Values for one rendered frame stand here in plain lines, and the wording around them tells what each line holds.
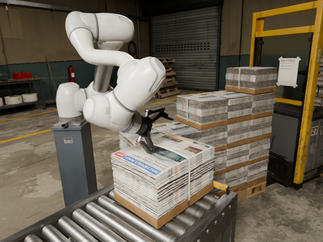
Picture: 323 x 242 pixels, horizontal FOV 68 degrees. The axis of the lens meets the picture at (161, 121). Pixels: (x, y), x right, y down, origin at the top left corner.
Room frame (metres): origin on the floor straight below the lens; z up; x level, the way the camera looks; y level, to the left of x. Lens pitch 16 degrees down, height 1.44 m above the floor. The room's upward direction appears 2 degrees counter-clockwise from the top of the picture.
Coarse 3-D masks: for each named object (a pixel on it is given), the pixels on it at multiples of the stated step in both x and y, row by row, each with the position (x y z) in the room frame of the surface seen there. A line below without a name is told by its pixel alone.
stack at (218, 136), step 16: (160, 128) 1.95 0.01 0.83; (176, 128) 1.94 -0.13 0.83; (192, 128) 1.92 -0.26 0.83; (224, 128) 1.97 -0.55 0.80; (240, 128) 2.07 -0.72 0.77; (128, 144) 1.70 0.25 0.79; (208, 144) 1.89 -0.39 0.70; (224, 144) 1.97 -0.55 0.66; (224, 160) 1.96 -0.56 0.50; (240, 160) 2.07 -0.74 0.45; (224, 176) 1.98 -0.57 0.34; (240, 176) 2.07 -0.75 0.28; (240, 192) 2.07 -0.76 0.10
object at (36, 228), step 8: (112, 184) 1.10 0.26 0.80; (96, 192) 1.03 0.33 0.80; (104, 192) 1.03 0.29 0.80; (80, 200) 0.97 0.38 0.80; (88, 200) 0.96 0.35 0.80; (96, 200) 0.98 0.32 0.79; (64, 208) 0.91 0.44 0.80; (72, 208) 0.91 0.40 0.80; (80, 208) 0.92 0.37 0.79; (48, 216) 0.86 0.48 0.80; (56, 216) 0.86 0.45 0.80; (32, 224) 0.81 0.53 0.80; (40, 224) 0.81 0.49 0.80; (48, 224) 0.81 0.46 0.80; (56, 224) 0.83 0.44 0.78; (16, 232) 0.77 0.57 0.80; (24, 232) 0.76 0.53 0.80; (32, 232) 0.76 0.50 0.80; (40, 232) 0.78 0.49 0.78; (8, 240) 0.73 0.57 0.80; (16, 240) 0.73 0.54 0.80
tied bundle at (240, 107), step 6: (252, 96) 2.11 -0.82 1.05; (228, 102) 2.00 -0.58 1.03; (234, 102) 2.01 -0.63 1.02; (240, 102) 2.04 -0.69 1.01; (246, 102) 2.09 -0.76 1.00; (228, 108) 1.99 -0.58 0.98; (234, 108) 2.01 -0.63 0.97; (240, 108) 2.05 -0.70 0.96; (246, 108) 2.09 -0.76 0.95; (228, 114) 1.99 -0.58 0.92; (234, 114) 2.01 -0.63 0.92; (240, 114) 2.05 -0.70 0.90; (246, 114) 2.08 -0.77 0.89
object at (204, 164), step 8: (160, 136) 1.16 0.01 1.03; (168, 136) 1.15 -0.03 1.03; (176, 136) 1.15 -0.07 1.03; (160, 144) 1.06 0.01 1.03; (168, 144) 1.05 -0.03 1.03; (176, 144) 1.05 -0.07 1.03; (184, 144) 1.04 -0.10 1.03; (192, 144) 1.04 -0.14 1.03; (200, 144) 1.04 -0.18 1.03; (184, 152) 0.95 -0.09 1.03; (192, 152) 0.95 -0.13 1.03; (200, 152) 0.95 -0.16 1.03; (208, 152) 0.98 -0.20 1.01; (200, 160) 0.94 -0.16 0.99; (208, 160) 0.98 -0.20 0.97; (200, 168) 0.94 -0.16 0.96; (208, 168) 0.98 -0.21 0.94; (200, 176) 0.95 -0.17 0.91; (208, 176) 0.99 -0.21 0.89; (192, 184) 0.91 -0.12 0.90; (200, 184) 0.95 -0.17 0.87; (192, 192) 0.91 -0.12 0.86
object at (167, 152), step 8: (160, 152) 0.96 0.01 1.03; (168, 152) 0.96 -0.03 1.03; (184, 160) 0.87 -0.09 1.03; (192, 160) 0.90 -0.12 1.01; (192, 168) 0.90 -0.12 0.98; (184, 176) 0.87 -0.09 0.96; (192, 176) 0.91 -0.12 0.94; (184, 184) 0.87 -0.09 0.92; (184, 192) 0.87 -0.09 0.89; (184, 200) 0.87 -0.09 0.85
